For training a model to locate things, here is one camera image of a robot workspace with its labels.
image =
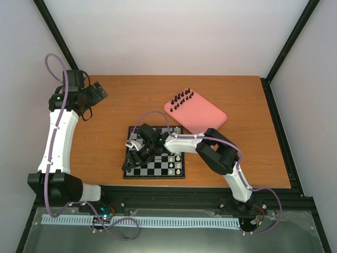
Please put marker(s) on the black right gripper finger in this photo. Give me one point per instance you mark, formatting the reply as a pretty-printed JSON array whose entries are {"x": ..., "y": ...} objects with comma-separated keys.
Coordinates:
[
  {"x": 132, "y": 164},
  {"x": 127, "y": 157}
]

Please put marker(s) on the black and white chessboard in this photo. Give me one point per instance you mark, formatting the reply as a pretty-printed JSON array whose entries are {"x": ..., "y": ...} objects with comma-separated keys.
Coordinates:
[{"x": 159, "y": 167}]

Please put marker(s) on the light blue cable duct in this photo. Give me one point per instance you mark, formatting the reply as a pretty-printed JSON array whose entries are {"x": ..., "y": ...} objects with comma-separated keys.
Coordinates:
[{"x": 144, "y": 222}]

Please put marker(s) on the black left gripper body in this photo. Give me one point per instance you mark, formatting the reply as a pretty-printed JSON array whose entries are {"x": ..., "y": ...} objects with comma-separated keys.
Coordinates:
[{"x": 91, "y": 100}]

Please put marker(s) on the pink plastic tray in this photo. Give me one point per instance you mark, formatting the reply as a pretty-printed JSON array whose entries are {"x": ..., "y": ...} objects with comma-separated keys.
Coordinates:
[{"x": 197, "y": 114}]

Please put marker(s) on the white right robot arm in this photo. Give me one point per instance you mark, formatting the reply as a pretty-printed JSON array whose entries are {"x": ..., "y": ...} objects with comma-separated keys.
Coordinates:
[{"x": 219, "y": 153}]

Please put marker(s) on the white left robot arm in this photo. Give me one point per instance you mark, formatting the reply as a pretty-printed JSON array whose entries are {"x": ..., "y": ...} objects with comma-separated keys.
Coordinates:
[{"x": 60, "y": 153}]

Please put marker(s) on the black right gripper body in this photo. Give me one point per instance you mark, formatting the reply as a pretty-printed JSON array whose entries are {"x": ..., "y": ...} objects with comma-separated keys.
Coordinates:
[{"x": 148, "y": 154}]

